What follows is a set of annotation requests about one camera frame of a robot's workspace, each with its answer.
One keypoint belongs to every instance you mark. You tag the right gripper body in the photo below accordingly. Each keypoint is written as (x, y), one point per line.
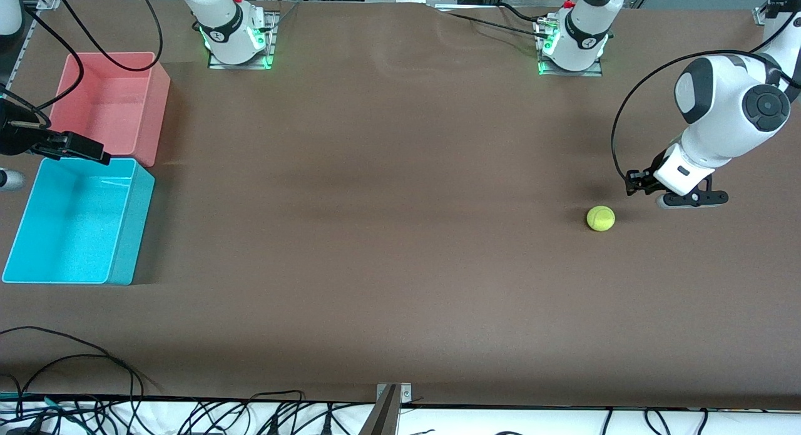
(14, 136)

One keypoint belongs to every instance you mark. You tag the yellow-green tennis ball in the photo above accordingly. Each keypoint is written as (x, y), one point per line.
(601, 218)

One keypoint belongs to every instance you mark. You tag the pink plastic bin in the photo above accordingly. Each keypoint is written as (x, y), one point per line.
(112, 103)

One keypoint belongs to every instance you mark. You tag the blue plastic bin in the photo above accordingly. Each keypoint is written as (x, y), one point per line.
(69, 228)

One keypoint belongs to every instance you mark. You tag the perforated metal strip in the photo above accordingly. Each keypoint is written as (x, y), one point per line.
(28, 40)

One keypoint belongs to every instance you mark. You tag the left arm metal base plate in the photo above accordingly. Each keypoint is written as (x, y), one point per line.
(596, 71)

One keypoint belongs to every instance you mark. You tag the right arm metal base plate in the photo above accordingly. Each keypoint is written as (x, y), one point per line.
(270, 47)

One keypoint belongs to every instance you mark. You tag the small metal bracket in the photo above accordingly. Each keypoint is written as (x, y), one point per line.
(405, 392)

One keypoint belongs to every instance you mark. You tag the grey aluminium camera post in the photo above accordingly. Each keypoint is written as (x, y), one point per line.
(383, 416)

